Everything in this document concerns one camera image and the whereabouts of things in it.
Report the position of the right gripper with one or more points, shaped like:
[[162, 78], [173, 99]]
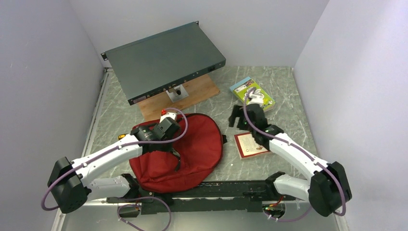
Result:
[[238, 111]]

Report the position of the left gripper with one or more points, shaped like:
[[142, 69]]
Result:
[[168, 147]]

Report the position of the red student backpack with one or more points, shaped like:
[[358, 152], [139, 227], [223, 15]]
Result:
[[200, 149]]

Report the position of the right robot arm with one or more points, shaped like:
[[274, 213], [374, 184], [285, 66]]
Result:
[[325, 185]]

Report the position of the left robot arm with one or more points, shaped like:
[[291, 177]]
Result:
[[72, 183]]

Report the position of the green illustrated book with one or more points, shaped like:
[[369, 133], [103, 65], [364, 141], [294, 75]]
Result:
[[269, 102]]

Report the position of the wooden board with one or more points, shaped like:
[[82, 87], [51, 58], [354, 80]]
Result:
[[199, 90]]

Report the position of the light blue book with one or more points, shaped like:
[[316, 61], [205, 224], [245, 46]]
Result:
[[241, 85]]

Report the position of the red bordered book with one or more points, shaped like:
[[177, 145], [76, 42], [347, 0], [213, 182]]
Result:
[[247, 146]]

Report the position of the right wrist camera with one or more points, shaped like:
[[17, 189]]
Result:
[[255, 98]]

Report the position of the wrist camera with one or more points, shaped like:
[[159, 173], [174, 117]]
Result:
[[167, 115], [255, 98]]

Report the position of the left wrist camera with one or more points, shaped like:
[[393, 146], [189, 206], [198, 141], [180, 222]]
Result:
[[167, 115]]

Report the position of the metal stand bracket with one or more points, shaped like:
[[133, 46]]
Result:
[[177, 93]]

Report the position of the grey rack-mount device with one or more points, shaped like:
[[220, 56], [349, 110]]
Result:
[[159, 62]]

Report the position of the aluminium frame rail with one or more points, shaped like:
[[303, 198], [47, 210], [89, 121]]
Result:
[[104, 85]]

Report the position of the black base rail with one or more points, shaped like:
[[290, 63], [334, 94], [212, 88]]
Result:
[[243, 195]]

